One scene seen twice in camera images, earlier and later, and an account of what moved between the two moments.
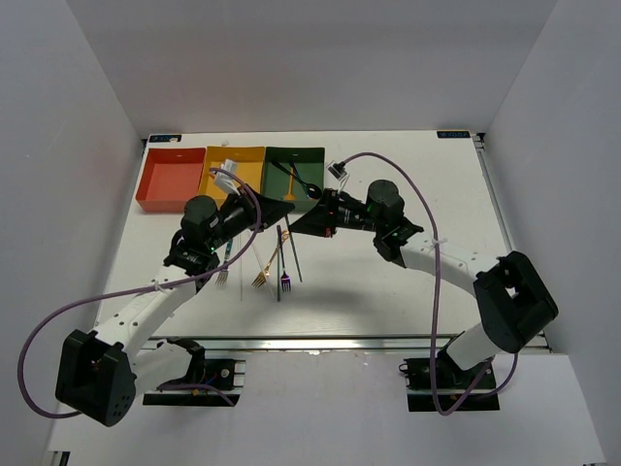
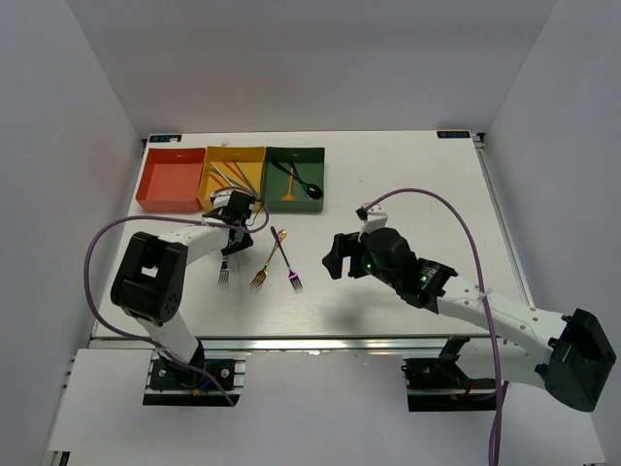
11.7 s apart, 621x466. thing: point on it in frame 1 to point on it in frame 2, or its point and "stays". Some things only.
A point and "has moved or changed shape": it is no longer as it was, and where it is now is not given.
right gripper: x=318 y=221 to x=343 y=247
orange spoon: x=290 y=196 stays
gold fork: x=261 y=278 stays
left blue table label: x=165 y=138 stays
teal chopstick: x=293 y=249 to x=244 y=174
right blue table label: x=453 y=134 stays
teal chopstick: x=278 y=268 to x=244 y=176
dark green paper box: x=294 y=174 stays
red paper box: x=171 y=176 stays
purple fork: x=284 y=277 has moved or changed shape
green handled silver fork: x=222 y=278 stays
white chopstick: x=261 y=260 to x=219 y=173
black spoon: x=312 y=191 stays
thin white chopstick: x=240 y=270 to x=222 y=175
